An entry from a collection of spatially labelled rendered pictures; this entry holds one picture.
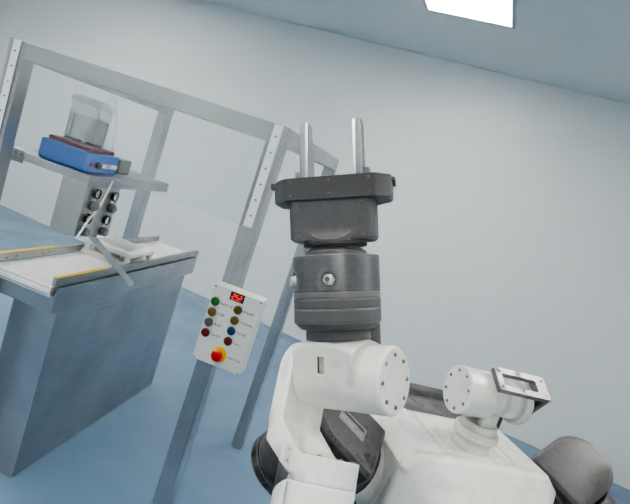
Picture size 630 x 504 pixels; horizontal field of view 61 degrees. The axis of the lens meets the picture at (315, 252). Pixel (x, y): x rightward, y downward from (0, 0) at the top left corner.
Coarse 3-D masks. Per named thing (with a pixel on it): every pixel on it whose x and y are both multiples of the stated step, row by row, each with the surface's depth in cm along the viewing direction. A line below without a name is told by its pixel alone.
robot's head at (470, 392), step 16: (464, 368) 73; (448, 384) 76; (464, 384) 72; (480, 384) 71; (512, 384) 75; (448, 400) 75; (464, 400) 71; (480, 400) 71; (496, 400) 72; (512, 400) 74; (528, 400) 74; (464, 416) 75; (480, 416) 73; (496, 416) 74; (512, 416) 74; (464, 432) 74; (480, 432) 73; (496, 432) 75
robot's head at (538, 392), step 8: (496, 368) 73; (496, 376) 72; (504, 376) 73; (512, 376) 73; (520, 376) 74; (528, 376) 75; (536, 376) 75; (496, 384) 72; (504, 384) 71; (528, 384) 77; (536, 384) 74; (544, 384) 75; (504, 392) 71; (512, 392) 71; (520, 392) 72; (528, 392) 72; (536, 392) 73; (544, 392) 74; (536, 400) 73; (544, 400) 73; (536, 408) 75; (528, 416) 74; (520, 424) 75
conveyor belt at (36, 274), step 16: (48, 256) 230; (64, 256) 238; (80, 256) 246; (144, 256) 284; (160, 256) 295; (0, 272) 200; (16, 272) 200; (32, 272) 205; (48, 272) 211; (64, 272) 217; (32, 288) 198; (48, 288) 197
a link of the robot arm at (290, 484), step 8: (288, 480) 49; (288, 488) 48; (296, 488) 48; (304, 488) 47; (312, 488) 47; (320, 488) 47; (328, 488) 47; (288, 496) 48; (296, 496) 47; (304, 496) 47; (312, 496) 47; (320, 496) 47; (328, 496) 47; (336, 496) 47; (344, 496) 47; (352, 496) 48
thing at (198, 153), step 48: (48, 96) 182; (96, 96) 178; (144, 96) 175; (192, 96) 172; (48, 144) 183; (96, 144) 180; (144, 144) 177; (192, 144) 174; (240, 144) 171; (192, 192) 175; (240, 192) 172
